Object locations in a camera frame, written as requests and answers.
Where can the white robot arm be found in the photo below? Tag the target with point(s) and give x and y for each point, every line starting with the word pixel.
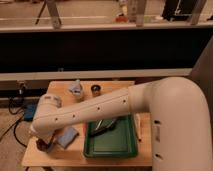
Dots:
pixel 181 135

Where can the wooden table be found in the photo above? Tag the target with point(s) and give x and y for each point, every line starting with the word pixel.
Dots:
pixel 73 156

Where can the black tongs in tray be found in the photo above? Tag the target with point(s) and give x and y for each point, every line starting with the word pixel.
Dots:
pixel 100 129

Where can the blue box on floor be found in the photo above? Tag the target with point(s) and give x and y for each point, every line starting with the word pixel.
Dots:
pixel 29 112

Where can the blue sponge cloth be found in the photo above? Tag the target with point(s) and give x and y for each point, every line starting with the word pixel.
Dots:
pixel 67 137

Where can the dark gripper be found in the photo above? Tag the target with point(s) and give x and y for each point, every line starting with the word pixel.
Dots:
pixel 49 140

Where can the green plastic tray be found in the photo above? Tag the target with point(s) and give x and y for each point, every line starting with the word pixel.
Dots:
pixel 120 142

